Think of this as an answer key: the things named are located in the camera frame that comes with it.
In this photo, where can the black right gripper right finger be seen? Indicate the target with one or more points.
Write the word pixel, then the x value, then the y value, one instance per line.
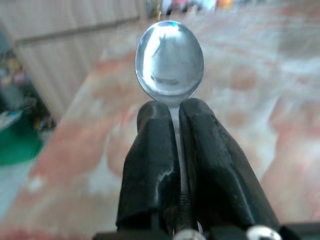
pixel 215 165

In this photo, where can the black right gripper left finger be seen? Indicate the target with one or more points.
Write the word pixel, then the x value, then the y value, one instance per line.
pixel 147 160

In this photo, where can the silver metal spoon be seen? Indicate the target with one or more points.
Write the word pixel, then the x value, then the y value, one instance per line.
pixel 170 62

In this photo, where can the green round basin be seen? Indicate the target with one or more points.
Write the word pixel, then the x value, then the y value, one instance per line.
pixel 17 145

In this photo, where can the light wooden cabinet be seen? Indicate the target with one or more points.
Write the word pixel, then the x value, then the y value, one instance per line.
pixel 62 50

